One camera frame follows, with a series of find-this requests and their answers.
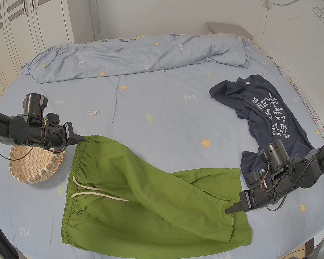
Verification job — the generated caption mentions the round woven basket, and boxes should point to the round woven basket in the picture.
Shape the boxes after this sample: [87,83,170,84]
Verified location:
[8,143,67,185]

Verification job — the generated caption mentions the black cable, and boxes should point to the black cable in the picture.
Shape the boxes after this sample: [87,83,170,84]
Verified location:
[0,138,34,161]

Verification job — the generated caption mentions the grey bedside table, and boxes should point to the grey bedside table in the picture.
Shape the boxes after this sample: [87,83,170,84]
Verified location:
[206,22,253,40]

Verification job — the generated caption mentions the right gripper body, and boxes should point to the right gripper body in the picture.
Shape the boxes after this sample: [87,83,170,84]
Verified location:
[239,180,293,213]

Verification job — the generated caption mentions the green shorts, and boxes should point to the green shorts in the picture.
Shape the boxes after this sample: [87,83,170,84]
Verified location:
[61,135,253,251]

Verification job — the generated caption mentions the white vertical pipe cover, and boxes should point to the white vertical pipe cover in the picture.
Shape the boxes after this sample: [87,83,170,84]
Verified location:
[88,0,102,40]

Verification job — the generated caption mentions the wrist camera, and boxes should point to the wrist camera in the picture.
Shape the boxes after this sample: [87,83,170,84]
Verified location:
[246,169,265,187]
[44,113,62,127]

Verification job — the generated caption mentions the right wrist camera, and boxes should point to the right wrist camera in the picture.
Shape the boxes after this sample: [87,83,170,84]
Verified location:
[246,169,265,187]

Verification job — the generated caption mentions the pale blue quilt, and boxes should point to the pale blue quilt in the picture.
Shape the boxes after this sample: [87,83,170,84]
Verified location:
[20,33,251,84]

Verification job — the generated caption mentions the white wardrobe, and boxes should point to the white wardrobe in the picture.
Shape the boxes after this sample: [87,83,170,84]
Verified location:
[0,0,75,96]

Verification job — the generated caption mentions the dark blue printed T-shirt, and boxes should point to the dark blue printed T-shirt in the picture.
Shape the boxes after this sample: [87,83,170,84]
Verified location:
[208,74,317,184]

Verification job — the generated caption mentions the bed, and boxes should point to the bed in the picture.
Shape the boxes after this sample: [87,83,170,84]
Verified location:
[0,0,324,259]

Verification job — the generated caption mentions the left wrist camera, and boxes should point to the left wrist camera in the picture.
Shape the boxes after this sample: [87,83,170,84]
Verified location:
[44,113,62,127]

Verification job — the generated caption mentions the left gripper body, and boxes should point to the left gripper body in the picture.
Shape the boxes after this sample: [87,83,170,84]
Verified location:
[28,121,76,153]

